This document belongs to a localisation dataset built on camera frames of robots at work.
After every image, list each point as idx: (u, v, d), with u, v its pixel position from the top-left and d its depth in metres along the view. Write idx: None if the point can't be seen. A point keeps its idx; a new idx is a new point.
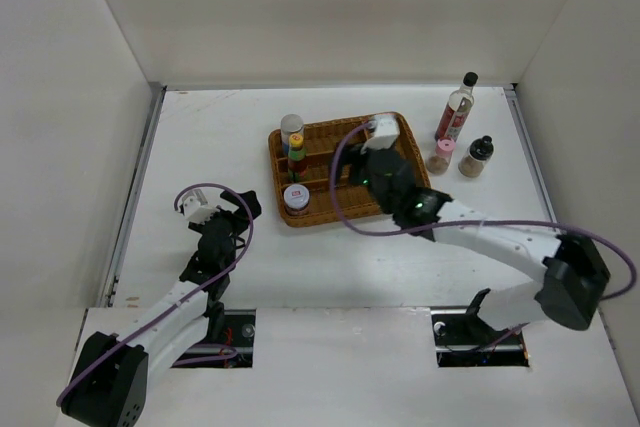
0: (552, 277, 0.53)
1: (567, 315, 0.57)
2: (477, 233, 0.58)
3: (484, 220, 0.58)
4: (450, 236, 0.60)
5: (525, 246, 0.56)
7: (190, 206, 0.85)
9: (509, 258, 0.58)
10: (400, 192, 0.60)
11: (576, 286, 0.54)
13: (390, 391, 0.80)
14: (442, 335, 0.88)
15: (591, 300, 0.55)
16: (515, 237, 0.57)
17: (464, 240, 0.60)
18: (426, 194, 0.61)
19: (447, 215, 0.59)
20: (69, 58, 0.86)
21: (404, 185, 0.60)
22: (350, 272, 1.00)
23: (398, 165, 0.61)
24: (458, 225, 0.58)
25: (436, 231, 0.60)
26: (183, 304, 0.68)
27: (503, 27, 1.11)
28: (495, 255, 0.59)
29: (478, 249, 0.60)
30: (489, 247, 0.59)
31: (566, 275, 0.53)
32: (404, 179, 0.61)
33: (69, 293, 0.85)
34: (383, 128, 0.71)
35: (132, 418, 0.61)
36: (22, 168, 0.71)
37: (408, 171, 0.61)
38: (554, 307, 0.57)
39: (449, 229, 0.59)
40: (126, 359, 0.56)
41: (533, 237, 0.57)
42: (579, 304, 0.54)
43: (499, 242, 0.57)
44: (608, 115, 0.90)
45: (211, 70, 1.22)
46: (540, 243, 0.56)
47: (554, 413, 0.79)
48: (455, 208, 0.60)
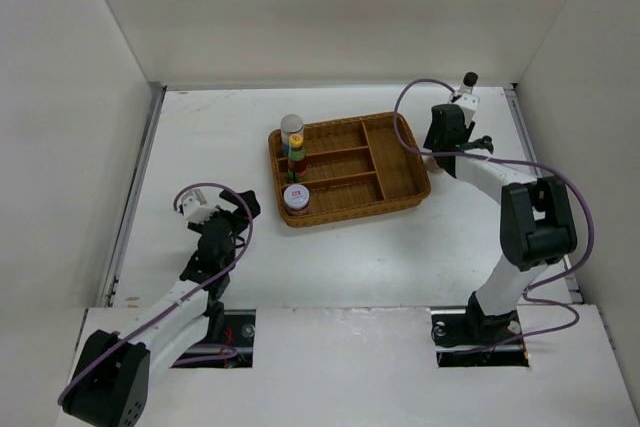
0: (505, 189, 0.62)
1: (512, 243, 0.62)
2: (481, 164, 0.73)
3: (489, 157, 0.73)
4: (468, 168, 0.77)
5: (505, 175, 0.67)
7: (188, 205, 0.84)
9: (497, 188, 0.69)
10: (445, 130, 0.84)
11: (524, 210, 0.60)
13: (392, 392, 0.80)
14: (439, 334, 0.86)
15: (539, 238, 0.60)
16: (504, 170, 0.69)
17: (475, 173, 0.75)
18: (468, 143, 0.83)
19: (471, 151, 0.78)
20: (69, 56, 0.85)
21: (451, 125, 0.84)
22: (351, 271, 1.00)
23: (453, 109, 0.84)
24: (472, 157, 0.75)
25: (459, 160, 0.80)
26: (183, 304, 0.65)
27: (504, 27, 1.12)
28: (491, 187, 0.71)
29: (482, 183, 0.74)
30: (486, 178, 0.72)
31: (519, 194, 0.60)
32: (453, 121, 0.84)
33: (69, 293, 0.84)
34: (465, 100, 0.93)
35: (134, 418, 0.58)
36: (23, 166, 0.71)
37: (459, 118, 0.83)
38: (506, 236, 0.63)
39: (465, 160, 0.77)
40: (128, 357, 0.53)
41: (518, 173, 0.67)
42: (521, 225, 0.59)
43: (490, 172, 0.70)
44: (609, 112, 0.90)
45: (211, 70, 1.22)
46: (520, 178, 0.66)
47: (555, 412, 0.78)
48: (481, 151, 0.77)
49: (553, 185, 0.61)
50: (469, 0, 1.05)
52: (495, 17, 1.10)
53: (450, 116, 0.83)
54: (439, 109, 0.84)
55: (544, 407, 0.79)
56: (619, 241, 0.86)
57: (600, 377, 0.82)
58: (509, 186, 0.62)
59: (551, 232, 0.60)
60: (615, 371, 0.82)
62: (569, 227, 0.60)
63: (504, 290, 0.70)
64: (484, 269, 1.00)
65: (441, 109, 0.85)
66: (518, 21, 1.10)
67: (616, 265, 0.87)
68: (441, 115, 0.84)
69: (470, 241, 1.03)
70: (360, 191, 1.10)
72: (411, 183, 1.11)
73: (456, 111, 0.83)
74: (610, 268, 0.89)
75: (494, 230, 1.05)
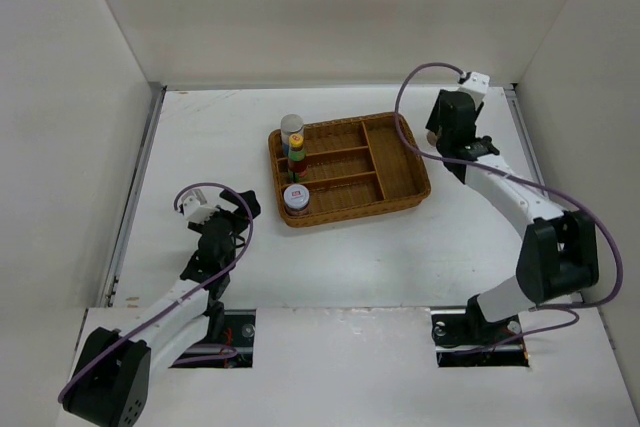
0: (532, 230, 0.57)
1: (531, 279, 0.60)
2: (498, 182, 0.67)
3: (509, 174, 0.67)
4: (480, 180, 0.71)
5: (528, 203, 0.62)
7: (189, 205, 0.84)
9: (515, 214, 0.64)
10: (455, 125, 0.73)
11: (551, 254, 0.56)
13: (391, 392, 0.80)
14: (440, 334, 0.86)
15: (562, 279, 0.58)
16: (525, 196, 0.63)
17: (488, 186, 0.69)
18: (478, 144, 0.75)
19: (485, 162, 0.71)
20: (69, 56, 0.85)
21: (462, 120, 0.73)
22: (352, 271, 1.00)
23: (463, 104, 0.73)
24: (487, 170, 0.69)
25: (469, 169, 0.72)
26: (184, 302, 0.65)
27: (504, 27, 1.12)
28: (507, 209, 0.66)
29: (496, 200, 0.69)
30: (503, 198, 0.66)
31: (547, 237, 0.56)
32: (464, 117, 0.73)
33: (69, 293, 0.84)
34: (474, 82, 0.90)
35: (134, 416, 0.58)
36: (23, 166, 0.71)
37: (470, 112, 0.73)
38: (525, 269, 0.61)
39: (477, 172, 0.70)
40: (129, 355, 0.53)
41: (542, 202, 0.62)
42: (546, 269, 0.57)
43: (509, 194, 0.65)
44: (609, 112, 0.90)
45: (211, 70, 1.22)
46: (544, 209, 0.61)
47: (555, 413, 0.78)
48: (495, 161, 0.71)
49: (581, 223, 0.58)
50: (469, 0, 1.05)
52: (495, 17, 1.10)
53: (461, 111, 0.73)
54: (449, 103, 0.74)
55: (544, 406, 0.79)
56: (619, 241, 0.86)
57: (600, 377, 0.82)
58: (535, 225, 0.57)
59: (573, 271, 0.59)
60: (615, 371, 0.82)
62: (593, 264, 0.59)
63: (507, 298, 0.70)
64: (484, 269, 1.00)
65: (450, 100, 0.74)
66: (518, 21, 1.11)
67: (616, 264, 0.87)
68: (451, 107, 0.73)
69: (470, 241, 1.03)
70: (360, 191, 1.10)
72: (411, 183, 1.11)
73: (468, 106, 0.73)
74: (610, 268, 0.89)
75: (494, 230, 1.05)
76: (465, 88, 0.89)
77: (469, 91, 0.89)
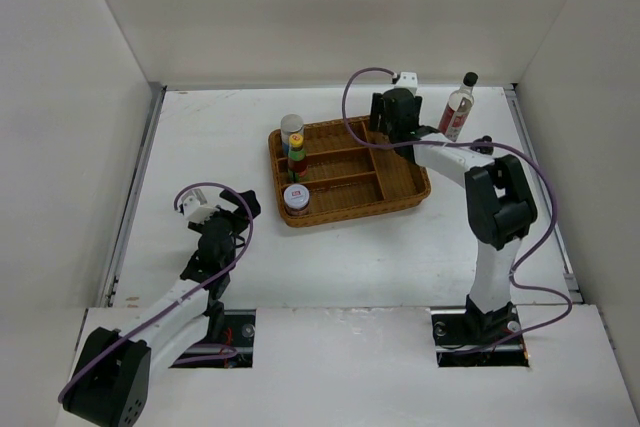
0: (469, 177, 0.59)
1: (482, 225, 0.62)
2: (438, 150, 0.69)
3: (446, 142, 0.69)
4: (426, 155, 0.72)
5: (464, 159, 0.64)
7: (189, 205, 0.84)
9: (458, 175, 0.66)
10: (398, 117, 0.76)
11: (489, 193, 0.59)
13: (391, 392, 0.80)
14: (440, 334, 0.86)
15: (505, 216, 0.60)
16: (461, 154, 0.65)
17: (433, 160, 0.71)
18: (422, 129, 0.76)
19: (425, 138, 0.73)
20: (69, 56, 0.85)
21: (402, 113, 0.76)
22: (351, 270, 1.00)
23: (402, 95, 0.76)
24: (429, 144, 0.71)
25: (417, 150, 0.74)
26: (185, 302, 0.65)
27: (504, 27, 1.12)
28: (450, 174, 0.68)
29: (442, 171, 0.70)
30: (445, 164, 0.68)
31: (482, 179, 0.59)
32: (405, 108, 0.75)
33: (69, 292, 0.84)
34: (405, 79, 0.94)
35: (134, 416, 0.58)
36: (23, 165, 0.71)
37: (411, 104, 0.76)
38: (475, 218, 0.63)
39: (423, 149, 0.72)
40: (129, 355, 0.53)
41: (476, 156, 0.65)
42: (488, 209, 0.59)
43: (448, 158, 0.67)
44: (608, 111, 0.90)
45: (211, 70, 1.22)
46: (479, 160, 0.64)
47: (555, 413, 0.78)
48: (433, 136, 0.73)
49: (511, 164, 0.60)
50: (469, 0, 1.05)
52: (496, 17, 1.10)
53: (402, 104, 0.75)
54: (390, 97, 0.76)
55: (544, 407, 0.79)
56: (619, 242, 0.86)
57: (600, 377, 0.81)
58: (471, 172, 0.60)
59: (515, 208, 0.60)
60: (615, 371, 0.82)
62: (529, 199, 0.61)
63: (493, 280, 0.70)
64: None
65: (392, 95, 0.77)
66: (518, 21, 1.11)
67: (617, 265, 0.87)
68: (391, 101, 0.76)
69: (469, 241, 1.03)
70: (360, 191, 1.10)
72: (411, 183, 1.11)
73: (407, 98, 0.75)
74: (610, 268, 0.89)
75: None
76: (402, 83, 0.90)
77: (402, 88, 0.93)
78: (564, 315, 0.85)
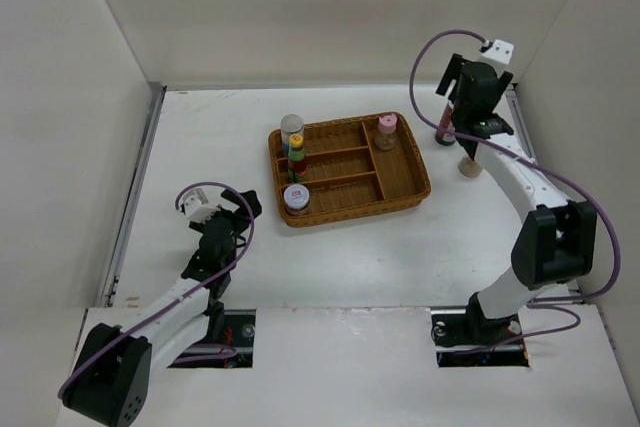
0: (532, 216, 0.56)
1: (525, 263, 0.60)
2: (507, 163, 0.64)
3: (519, 156, 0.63)
4: (489, 159, 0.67)
5: (533, 190, 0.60)
7: (190, 205, 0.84)
9: (518, 198, 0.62)
10: (472, 100, 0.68)
11: (548, 240, 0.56)
13: (391, 392, 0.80)
14: (440, 334, 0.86)
15: (555, 266, 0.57)
16: (532, 181, 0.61)
17: (496, 167, 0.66)
18: (493, 121, 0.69)
19: (497, 140, 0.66)
20: (69, 56, 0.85)
21: (479, 95, 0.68)
22: (351, 271, 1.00)
23: (487, 76, 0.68)
24: (499, 150, 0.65)
25: (480, 147, 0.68)
26: (185, 300, 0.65)
27: (504, 27, 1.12)
28: (512, 191, 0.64)
29: (502, 183, 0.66)
30: (509, 180, 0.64)
31: (548, 224, 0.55)
32: (482, 91, 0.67)
33: (69, 292, 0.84)
34: (496, 51, 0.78)
35: (134, 413, 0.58)
36: (23, 165, 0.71)
37: (492, 87, 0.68)
38: (520, 253, 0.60)
39: (489, 151, 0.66)
40: (129, 352, 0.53)
41: (548, 189, 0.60)
42: (540, 254, 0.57)
43: (517, 178, 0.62)
44: (609, 111, 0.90)
45: (211, 69, 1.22)
46: (549, 196, 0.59)
47: (555, 414, 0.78)
48: (505, 139, 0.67)
49: (584, 212, 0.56)
50: (470, 0, 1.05)
52: (496, 17, 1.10)
53: (482, 85, 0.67)
54: (471, 74, 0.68)
55: (544, 406, 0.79)
56: (618, 242, 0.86)
57: (599, 377, 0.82)
58: (537, 211, 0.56)
59: (567, 260, 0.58)
60: (615, 371, 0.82)
62: (588, 255, 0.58)
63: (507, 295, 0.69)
64: (484, 269, 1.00)
65: (472, 73, 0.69)
66: (519, 21, 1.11)
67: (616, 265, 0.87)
68: (470, 81, 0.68)
69: (470, 241, 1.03)
70: (360, 191, 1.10)
72: (411, 183, 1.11)
73: (490, 80, 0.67)
74: (610, 268, 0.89)
75: (494, 231, 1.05)
76: (484, 58, 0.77)
77: (489, 60, 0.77)
78: (572, 325, 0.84)
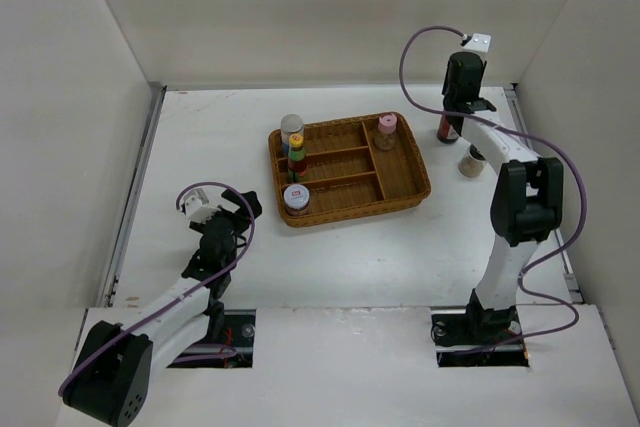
0: (504, 168, 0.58)
1: (501, 217, 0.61)
2: (487, 132, 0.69)
3: (498, 124, 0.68)
4: (474, 132, 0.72)
5: (508, 149, 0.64)
7: (190, 205, 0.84)
9: (497, 161, 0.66)
10: (460, 83, 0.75)
11: (519, 190, 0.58)
13: (390, 392, 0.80)
14: (440, 334, 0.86)
15: (528, 217, 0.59)
16: (508, 143, 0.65)
17: (480, 139, 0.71)
18: (479, 101, 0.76)
19: (480, 115, 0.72)
20: (69, 56, 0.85)
21: (465, 78, 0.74)
22: (351, 270, 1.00)
23: (472, 61, 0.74)
24: (480, 121, 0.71)
25: (466, 123, 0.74)
26: (186, 299, 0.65)
27: (504, 27, 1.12)
28: (492, 157, 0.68)
29: (485, 152, 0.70)
30: (489, 146, 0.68)
31: (517, 174, 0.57)
32: (469, 75, 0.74)
33: (69, 292, 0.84)
34: (474, 44, 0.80)
35: (134, 412, 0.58)
36: (23, 165, 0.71)
37: (477, 71, 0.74)
38: (497, 209, 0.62)
39: (473, 124, 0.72)
40: (130, 350, 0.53)
41: (522, 148, 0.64)
42: (512, 204, 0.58)
43: (495, 142, 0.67)
44: (608, 111, 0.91)
45: (211, 69, 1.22)
46: (523, 154, 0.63)
47: (555, 414, 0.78)
48: (488, 115, 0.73)
49: (552, 166, 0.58)
50: (470, 0, 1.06)
52: (496, 17, 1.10)
53: (467, 69, 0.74)
54: (458, 60, 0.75)
55: (544, 407, 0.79)
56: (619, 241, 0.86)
57: (600, 377, 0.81)
58: (508, 164, 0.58)
59: (540, 212, 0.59)
60: (615, 372, 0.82)
62: (558, 207, 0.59)
63: (500, 272, 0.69)
64: (484, 269, 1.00)
65: (460, 59, 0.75)
66: (518, 22, 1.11)
67: (617, 265, 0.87)
68: (458, 66, 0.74)
69: (469, 240, 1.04)
70: (360, 191, 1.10)
72: (411, 183, 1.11)
73: (476, 65, 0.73)
74: (610, 268, 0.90)
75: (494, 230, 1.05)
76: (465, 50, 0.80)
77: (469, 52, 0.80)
78: (571, 325, 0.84)
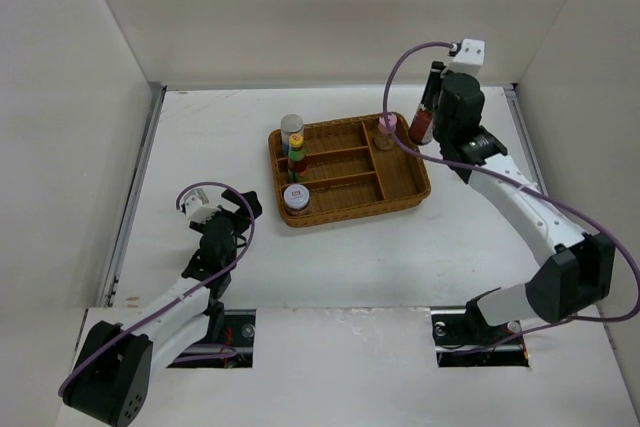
0: (552, 260, 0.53)
1: (543, 301, 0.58)
2: (511, 194, 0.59)
3: (524, 185, 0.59)
4: (487, 187, 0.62)
5: (546, 226, 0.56)
7: (190, 205, 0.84)
9: (528, 232, 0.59)
10: (459, 120, 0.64)
11: (571, 282, 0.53)
13: (390, 392, 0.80)
14: (440, 334, 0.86)
15: (577, 303, 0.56)
16: (542, 215, 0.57)
17: (497, 195, 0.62)
18: (482, 138, 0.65)
19: (493, 167, 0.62)
20: (69, 56, 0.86)
21: (466, 115, 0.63)
22: (352, 270, 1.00)
23: (472, 93, 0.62)
24: (498, 180, 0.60)
25: (474, 175, 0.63)
26: (186, 299, 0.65)
27: (504, 27, 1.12)
28: (517, 223, 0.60)
29: (505, 213, 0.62)
30: (515, 212, 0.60)
31: (569, 267, 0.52)
32: (470, 111, 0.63)
33: (69, 292, 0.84)
34: (466, 53, 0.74)
35: (134, 412, 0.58)
36: (23, 165, 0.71)
37: (479, 103, 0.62)
38: (537, 291, 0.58)
39: (487, 181, 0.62)
40: (130, 349, 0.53)
41: (560, 223, 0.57)
42: (562, 296, 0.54)
43: (525, 212, 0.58)
44: (608, 111, 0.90)
45: (210, 69, 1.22)
46: (563, 231, 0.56)
47: (555, 414, 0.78)
48: (502, 165, 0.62)
49: (603, 248, 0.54)
50: (470, 1, 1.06)
52: (496, 17, 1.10)
53: (468, 104, 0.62)
54: (456, 93, 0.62)
55: (544, 407, 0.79)
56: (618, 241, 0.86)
57: (600, 378, 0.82)
58: (558, 257, 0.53)
59: (588, 292, 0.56)
60: (615, 372, 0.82)
62: (606, 286, 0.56)
63: (528, 314, 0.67)
64: (484, 269, 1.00)
65: (457, 90, 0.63)
66: (518, 22, 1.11)
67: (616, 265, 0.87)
68: (456, 100, 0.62)
69: (469, 241, 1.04)
70: (360, 191, 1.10)
72: (411, 183, 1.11)
73: (478, 99, 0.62)
74: None
75: (494, 231, 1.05)
76: (457, 64, 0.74)
77: (461, 66, 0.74)
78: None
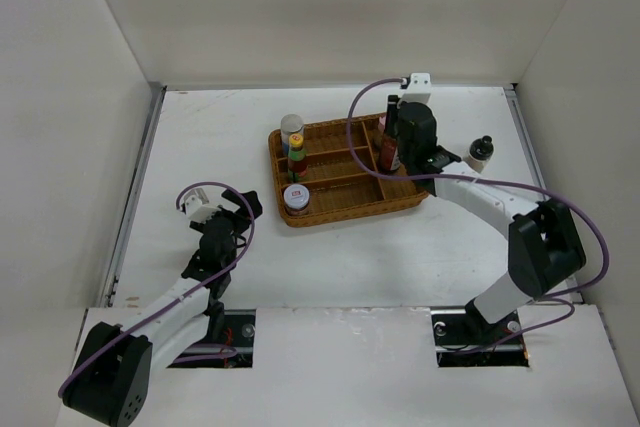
0: (514, 227, 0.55)
1: (526, 276, 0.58)
2: (469, 188, 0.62)
3: (477, 177, 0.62)
4: (450, 190, 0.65)
5: (503, 203, 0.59)
7: (190, 205, 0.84)
9: (492, 217, 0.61)
10: (417, 142, 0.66)
11: (537, 244, 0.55)
13: (391, 392, 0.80)
14: (440, 334, 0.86)
15: (554, 269, 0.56)
16: (499, 196, 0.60)
17: (459, 196, 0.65)
18: (441, 154, 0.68)
19: (450, 171, 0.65)
20: (69, 56, 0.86)
21: (423, 138, 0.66)
22: (351, 270, 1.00)
23: (424, 117, 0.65)
24: (455, 178, 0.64)
25: (438, 181, 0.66)
26: (186, 300, 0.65)
27: (503, 27, 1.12)
28: (481, 212, 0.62)
29: (471, 207, 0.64)
30: (477, 204, 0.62)
31: (529, 230, 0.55)
32: (426, 133, 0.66)
33: (69, 292, 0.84)
34: (415, 84, 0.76)
35: (134, 412, 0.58)
36: (23, 165, 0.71)
37: (433, 126, 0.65)
38: (518, 268, 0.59)
39: (447, 183, 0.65)
40: (130, 350, 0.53)
41: (515, 198, 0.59)
42: (536, 262, 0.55)
43: (483, 198, 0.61)
44: (608, 110, 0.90)
45: (210, 70, 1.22)
46: (520, 204, 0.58)
47: (555, 414, 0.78)
48: (459, 167, 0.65)
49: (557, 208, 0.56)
50: (470, 0, 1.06)
52: (496, 17, 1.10)
53: (423, 129, 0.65)
54: (409, 120, 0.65)
55: (544, 406, 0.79)
56: (617, 241, 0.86)
57: (600, 377, 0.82)
58: (517, 222, 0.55)
59: (563, 257, 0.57)
60: (615, 371, 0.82)
62: (578, 247, 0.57)
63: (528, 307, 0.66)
64: (484, 269, 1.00)
65: (411, 117, 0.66)
66: (518, 22, 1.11)
67: (616, 266, 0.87)
68: (411, 126, 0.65)
69: (469, 240, 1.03)
70: (360, 191, 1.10)
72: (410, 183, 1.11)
73: (431, 122, 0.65)
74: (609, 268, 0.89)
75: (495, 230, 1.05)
76: (410, 94, 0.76)
77: (412, 96, 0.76)
78: (568, 316, 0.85)
